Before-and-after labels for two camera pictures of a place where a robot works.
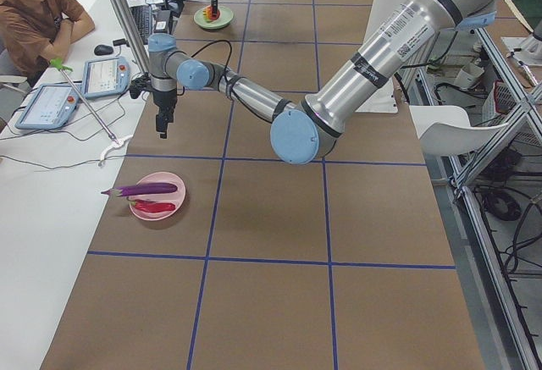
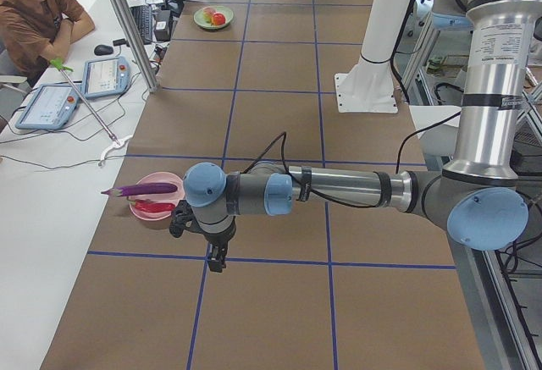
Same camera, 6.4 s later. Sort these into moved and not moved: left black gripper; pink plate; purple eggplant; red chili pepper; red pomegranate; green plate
Moved: red pomegranate; left black gripper
Not moved: pink plate; green plate; purple eggplant; red chili pepper
